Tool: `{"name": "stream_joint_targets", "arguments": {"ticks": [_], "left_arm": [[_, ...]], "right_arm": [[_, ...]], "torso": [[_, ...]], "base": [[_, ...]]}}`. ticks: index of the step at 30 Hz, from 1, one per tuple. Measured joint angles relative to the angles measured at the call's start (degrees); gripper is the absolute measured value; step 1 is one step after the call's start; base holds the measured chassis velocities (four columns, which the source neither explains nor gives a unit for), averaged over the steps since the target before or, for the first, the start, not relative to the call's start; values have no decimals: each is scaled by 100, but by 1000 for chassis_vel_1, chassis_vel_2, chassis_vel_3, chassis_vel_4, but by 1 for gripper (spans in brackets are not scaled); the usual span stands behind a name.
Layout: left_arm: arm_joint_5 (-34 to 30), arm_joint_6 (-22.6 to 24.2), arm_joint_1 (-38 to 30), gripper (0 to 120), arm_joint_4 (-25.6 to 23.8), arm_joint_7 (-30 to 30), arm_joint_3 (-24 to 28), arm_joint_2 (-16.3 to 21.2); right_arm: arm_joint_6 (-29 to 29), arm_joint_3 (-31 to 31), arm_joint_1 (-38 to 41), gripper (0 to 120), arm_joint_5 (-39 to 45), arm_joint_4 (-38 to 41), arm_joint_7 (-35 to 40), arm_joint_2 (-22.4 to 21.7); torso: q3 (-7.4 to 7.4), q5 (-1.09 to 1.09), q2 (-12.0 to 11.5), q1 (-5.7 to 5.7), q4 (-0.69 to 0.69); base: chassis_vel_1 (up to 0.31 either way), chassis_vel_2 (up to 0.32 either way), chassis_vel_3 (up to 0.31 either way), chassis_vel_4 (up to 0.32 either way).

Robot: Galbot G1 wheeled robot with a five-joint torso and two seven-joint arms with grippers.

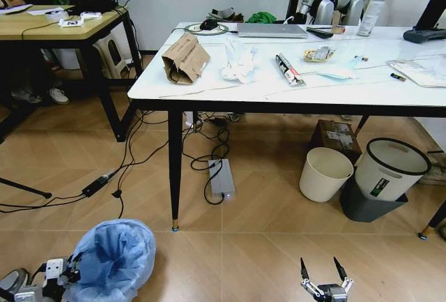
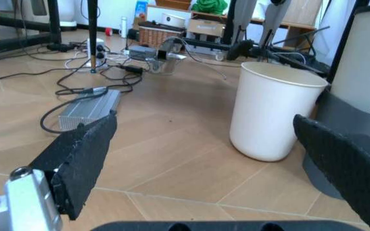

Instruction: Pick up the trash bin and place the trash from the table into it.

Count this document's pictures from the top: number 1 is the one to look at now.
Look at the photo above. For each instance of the wooden desk with black frame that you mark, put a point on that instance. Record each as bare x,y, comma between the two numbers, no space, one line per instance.
62,30

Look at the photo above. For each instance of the black remote control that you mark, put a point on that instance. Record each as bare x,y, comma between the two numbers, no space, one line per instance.
320,32

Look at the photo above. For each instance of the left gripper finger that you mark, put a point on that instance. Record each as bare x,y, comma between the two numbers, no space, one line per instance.
74,257
72,277

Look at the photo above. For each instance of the clear plastic bag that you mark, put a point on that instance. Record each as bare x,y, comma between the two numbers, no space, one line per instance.
418,72

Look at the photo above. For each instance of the round green-rimmed mouse pad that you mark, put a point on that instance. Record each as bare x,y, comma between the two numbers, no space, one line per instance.
190,28

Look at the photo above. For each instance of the person's grey shoe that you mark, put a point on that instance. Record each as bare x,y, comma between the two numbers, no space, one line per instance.
28,97

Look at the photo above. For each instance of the white tape roll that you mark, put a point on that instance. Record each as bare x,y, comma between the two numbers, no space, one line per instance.
57,15

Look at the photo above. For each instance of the person's white shoe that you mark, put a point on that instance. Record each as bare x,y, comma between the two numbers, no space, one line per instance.
59,96

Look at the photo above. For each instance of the torn brown cardboard box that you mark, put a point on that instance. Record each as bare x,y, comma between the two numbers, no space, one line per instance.
184,59

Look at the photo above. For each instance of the black tripod leg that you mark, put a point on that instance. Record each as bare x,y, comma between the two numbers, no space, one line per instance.
24,187

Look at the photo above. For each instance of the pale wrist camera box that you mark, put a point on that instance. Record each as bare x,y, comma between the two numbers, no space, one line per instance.
335,295
54,269

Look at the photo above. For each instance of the plain white trash bin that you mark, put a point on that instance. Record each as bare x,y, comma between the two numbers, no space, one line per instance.
322,180

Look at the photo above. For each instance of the dark grey trash bin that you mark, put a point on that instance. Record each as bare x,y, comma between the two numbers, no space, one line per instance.
369,209

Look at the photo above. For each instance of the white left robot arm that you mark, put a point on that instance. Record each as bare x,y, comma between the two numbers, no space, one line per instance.
15,286

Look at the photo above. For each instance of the black monitor stand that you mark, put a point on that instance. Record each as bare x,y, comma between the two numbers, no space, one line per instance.
426,31

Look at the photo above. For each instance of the small black yellow lighter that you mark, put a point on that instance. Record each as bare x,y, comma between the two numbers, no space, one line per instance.
398,77

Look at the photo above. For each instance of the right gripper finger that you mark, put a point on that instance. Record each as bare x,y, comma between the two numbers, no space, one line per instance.
341,274
306,275

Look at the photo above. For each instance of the grey power supply box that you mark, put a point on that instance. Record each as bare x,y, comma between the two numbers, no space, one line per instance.
221,180

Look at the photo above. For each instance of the white paper sheet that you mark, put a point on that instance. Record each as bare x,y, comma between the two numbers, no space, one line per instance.
15,9
42,11

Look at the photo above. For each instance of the white printed label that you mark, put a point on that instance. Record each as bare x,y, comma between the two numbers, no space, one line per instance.
71,22

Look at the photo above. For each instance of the blue face mask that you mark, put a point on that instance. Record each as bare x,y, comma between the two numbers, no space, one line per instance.
336,75

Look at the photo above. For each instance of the brown cardboard box with labels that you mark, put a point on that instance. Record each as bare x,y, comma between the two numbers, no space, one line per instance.
339,136

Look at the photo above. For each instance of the white bin with black rim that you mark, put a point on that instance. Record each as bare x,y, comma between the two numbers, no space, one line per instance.
386,173

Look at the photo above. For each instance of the white table with black legs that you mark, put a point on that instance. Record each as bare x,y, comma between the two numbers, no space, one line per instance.
244,96

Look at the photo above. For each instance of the silver laptop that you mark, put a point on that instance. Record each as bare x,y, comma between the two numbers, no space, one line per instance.
271,30

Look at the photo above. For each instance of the crumpled white paper trash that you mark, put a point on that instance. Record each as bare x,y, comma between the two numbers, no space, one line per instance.
238,65

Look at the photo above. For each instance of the black power adapter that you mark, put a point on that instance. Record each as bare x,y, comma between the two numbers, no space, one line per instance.
95,186

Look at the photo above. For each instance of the crumpled snack wrapper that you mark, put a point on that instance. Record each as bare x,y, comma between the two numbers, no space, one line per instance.
318,54

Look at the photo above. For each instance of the long open carton box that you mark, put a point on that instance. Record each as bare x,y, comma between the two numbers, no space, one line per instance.
289,70

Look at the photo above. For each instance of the white plastic stool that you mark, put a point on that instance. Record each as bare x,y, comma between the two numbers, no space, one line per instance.
109,54

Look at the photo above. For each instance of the green cloth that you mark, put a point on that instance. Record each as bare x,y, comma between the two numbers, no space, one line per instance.
261,17

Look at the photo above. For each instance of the white spray bottle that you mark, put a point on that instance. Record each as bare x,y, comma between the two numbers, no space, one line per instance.
370,12

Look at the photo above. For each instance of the black computer mouse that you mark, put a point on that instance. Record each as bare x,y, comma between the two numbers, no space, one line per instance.
208,24

